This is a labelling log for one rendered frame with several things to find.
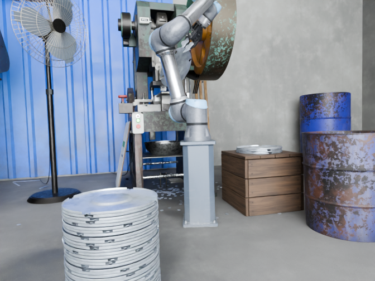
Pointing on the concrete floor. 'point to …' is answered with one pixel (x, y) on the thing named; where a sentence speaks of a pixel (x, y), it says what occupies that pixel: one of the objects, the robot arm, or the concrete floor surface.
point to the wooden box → (263, 182)
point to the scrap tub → (340, 183)
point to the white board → (123, 154)
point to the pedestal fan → (54, 36)
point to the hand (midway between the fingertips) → (183, 50)
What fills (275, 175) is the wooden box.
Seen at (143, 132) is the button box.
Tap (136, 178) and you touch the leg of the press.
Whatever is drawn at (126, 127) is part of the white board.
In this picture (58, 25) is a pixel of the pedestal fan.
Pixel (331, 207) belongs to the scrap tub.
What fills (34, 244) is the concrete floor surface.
